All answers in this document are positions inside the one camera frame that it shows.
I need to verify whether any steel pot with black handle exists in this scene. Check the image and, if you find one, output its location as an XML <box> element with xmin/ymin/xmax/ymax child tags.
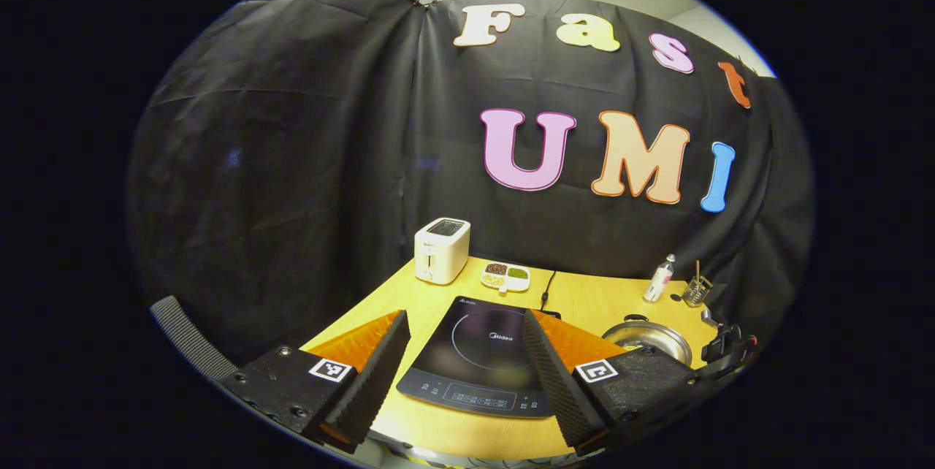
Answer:
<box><xmin>602</xmin><ymin>314</ymin><xmax>693</xmax><ymax>367</ymax></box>

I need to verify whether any black power cable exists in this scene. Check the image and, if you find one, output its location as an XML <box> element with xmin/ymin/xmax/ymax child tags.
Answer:
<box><xmin>540</xmin><ymin>270</ymin><xmax>563</xmax><ymax>320</ymax></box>

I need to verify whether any white toaster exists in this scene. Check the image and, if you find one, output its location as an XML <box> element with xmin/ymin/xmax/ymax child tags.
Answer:
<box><xmin>414</xmin><ymin>218</ymin><xmax>471</xmax><ymax>286</ymax></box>

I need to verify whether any white divided dish with beans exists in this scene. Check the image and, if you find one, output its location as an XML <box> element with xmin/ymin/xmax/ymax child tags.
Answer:
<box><xmin>481</xmin><ymin>262</ymin><xmax>532</xmax><ymax>294</ymax></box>

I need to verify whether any black induction cooktop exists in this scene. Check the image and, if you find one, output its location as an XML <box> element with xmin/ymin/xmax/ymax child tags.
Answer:
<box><xmin>396</xmin><ymin>296</ymin><xmax>563</xmax><ymax>419</ymax></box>

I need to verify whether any wire mesh holder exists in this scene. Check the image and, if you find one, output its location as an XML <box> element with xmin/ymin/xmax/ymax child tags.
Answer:
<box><xmin>683</xmin><ymin>275</ymin><xmax>714</xmax><ymax>308</ymax></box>

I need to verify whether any dark ribbed strip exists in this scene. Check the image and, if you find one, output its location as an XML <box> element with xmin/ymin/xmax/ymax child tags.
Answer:
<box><xmin>150</xmin><ymin>296</ymin><xmax>239</xmax><ymax>383</ymax></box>

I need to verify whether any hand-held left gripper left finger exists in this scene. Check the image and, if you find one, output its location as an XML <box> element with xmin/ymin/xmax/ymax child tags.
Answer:
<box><xmin>219</xmin><ymin>310</ymin><xmax>411</xmax><ymax>454</ymax></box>

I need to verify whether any white plastic bottle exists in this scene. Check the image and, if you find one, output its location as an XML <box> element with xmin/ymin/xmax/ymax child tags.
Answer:
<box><xmin>643</xmin><ymin>253</ymin><xmax>676</xmax><ymax>303</ymax></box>

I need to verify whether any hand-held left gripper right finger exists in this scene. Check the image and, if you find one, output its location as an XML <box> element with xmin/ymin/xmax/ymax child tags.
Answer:
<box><xmin>522</xmin><ymin>310</ymin><xmax>703</xmax><ymax>457</ymax></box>

